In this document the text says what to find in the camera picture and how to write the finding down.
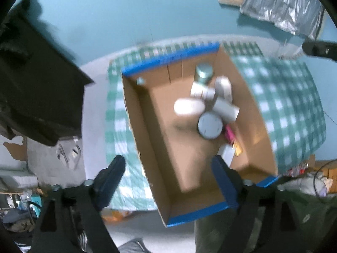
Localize orange printed bag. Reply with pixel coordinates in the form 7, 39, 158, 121
101, 208, 132, 223

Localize white oval case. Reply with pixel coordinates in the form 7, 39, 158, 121
174, 98, 206, 116

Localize round tin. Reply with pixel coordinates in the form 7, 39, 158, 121
198, 112, 223, 140

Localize person's green pants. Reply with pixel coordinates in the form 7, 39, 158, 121
195, 182, 337, 253

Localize white octagonal case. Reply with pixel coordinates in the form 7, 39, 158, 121
190, 82, 216, 101

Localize green tin can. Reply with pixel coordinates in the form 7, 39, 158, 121
194, 64, 214, 85

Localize wooden crate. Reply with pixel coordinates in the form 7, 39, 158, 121
314, 154, 337, 194

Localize white cloth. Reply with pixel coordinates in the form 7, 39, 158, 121
276, 171, 332, 197

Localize striped fabric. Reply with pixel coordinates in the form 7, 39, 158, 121
76, 232, 88, 253

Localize silver foil sheet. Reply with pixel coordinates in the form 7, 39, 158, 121
239, 0, 325, 41

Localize black cloth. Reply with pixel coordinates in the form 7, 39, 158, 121
0, 0, 95, 147

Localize white plastic bottle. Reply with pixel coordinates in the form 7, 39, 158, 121
213, 97, 241, 121

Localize teal plastic crate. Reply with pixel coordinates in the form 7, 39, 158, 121
26, 194, 43, 211

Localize green checked tablecloth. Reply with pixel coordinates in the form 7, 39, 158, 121
105, 41, 327, 211

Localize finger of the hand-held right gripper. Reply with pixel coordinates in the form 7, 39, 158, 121
302, 40, 337, 62

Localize blue-rimmed cardboard box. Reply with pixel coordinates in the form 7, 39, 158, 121
121, 42, 279, 228

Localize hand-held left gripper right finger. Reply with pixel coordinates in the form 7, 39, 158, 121
211, 155, 311, 253

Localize grey cloth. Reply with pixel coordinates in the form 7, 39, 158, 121
117, 237, 150, 253

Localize rainbow lighter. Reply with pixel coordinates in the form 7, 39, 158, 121
224, 125, 242, 156

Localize white pouch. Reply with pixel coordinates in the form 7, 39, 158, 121
214, 76, 233, 103

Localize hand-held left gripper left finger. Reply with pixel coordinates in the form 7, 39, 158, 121
30, 155, 126, 253

